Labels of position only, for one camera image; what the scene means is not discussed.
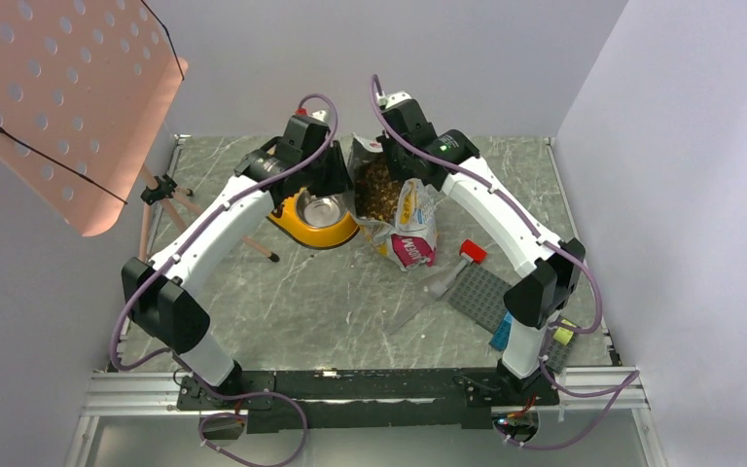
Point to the yellow-green lego brick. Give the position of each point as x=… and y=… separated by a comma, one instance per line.
x=563, y=335

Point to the yellow double pet bowl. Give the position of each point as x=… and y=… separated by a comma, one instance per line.
x=319, y=223

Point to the grey lego baseplate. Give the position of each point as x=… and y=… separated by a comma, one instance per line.
x=479, y=294

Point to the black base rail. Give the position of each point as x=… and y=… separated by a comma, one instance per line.
x=282, y=400

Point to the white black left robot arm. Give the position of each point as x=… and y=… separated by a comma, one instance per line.
x=161, y=293

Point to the aluminium frame rail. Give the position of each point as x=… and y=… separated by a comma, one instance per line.
x=156, y=394

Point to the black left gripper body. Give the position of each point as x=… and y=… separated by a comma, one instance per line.
x=314, y=174

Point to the blue lego brick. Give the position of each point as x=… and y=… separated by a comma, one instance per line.
x=500, y=338

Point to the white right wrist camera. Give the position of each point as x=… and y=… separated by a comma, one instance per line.
x=396, y=98

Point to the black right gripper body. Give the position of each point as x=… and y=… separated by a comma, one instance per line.
x=396, y=157

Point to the cat food bag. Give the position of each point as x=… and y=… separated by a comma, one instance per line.
x=396, y=218

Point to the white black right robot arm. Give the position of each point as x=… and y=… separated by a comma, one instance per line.
x=546, y=265

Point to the pink perforated music stand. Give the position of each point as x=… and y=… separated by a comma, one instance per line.
x=85, y=87

